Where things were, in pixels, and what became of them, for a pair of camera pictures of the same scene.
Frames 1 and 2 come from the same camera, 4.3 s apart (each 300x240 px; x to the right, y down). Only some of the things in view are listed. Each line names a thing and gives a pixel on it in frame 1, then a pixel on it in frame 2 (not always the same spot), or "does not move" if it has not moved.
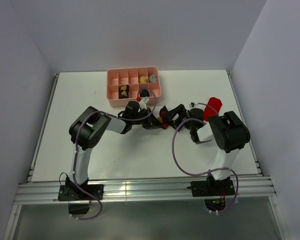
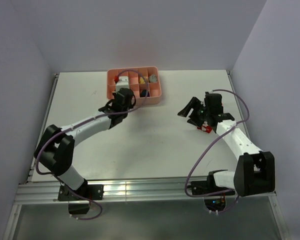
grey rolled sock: [153, 78] does not move
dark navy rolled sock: [144, 93] does not move
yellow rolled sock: [143, 79] does not move
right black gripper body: [183, 113] → [199, 115]
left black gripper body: [146, 122] → [114, 94]
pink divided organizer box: [126, 84] does not move
